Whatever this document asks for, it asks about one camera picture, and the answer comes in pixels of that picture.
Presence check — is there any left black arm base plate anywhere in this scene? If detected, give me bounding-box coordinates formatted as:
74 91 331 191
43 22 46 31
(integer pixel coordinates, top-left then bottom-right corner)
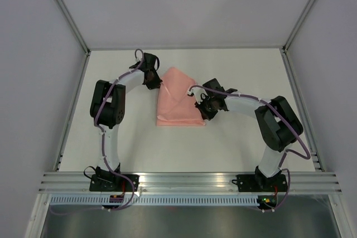
89 174 139 192

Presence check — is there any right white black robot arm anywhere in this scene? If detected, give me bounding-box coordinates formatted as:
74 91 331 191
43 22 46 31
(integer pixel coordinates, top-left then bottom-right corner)
187 78 311 191

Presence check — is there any left aluminium frame post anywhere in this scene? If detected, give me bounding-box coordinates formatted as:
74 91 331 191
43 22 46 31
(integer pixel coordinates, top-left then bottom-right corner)
54 0 90 55

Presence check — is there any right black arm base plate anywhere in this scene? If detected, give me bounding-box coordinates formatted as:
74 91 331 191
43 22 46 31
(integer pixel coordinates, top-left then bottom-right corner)
231 174 288 193

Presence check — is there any aluminium frame post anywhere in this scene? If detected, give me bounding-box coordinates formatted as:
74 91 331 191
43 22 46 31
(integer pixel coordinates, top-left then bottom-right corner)
282 0 317 52
54 0 90 55

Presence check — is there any pink cloth napkin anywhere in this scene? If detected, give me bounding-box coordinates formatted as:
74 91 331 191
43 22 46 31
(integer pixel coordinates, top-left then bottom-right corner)
156 67 205 127

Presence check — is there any white slotted cable duct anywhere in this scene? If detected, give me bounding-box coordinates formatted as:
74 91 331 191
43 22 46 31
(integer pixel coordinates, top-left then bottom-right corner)
50 194 259 206

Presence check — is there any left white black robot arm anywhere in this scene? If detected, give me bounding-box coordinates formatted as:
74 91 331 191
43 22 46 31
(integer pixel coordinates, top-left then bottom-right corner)
90 49 162 191

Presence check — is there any aluminium front rail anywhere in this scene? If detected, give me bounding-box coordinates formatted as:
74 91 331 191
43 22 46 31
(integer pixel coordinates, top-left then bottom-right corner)
38 172 342 195

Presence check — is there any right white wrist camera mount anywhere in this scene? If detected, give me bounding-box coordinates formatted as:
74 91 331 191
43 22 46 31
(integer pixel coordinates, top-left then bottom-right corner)
187 85 208 104

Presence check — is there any right aluminium frame post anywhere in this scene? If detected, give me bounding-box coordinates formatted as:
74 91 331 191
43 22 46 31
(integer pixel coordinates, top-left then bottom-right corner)
282 0 317 52

